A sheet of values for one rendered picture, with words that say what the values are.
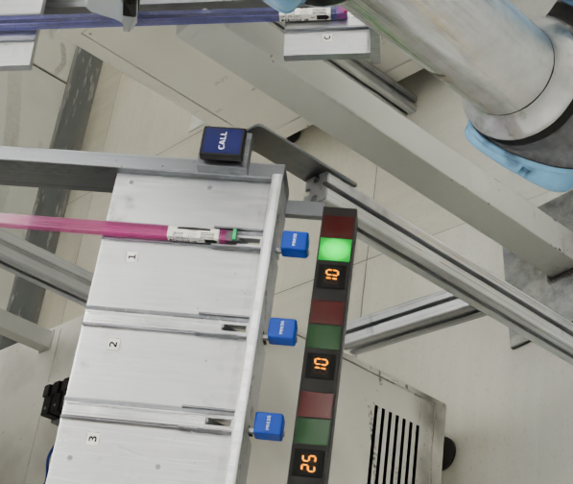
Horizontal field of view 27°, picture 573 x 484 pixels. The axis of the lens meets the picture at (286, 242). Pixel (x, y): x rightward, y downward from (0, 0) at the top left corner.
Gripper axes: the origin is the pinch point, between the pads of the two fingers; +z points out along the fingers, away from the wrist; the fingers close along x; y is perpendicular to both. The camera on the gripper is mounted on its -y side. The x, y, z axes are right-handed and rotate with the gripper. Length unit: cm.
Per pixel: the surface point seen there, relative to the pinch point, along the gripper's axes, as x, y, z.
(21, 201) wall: -106, 39, 188
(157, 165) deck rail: 14.5, -4.7, 9.1
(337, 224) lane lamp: 21.3, -26.1, 7.5
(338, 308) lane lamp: 32.2, -26.5, 8.5
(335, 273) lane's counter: 27.7, -26.1, 8.1
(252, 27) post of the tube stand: -11.3, -14.8, 10.4
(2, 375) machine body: 9, 18, 77
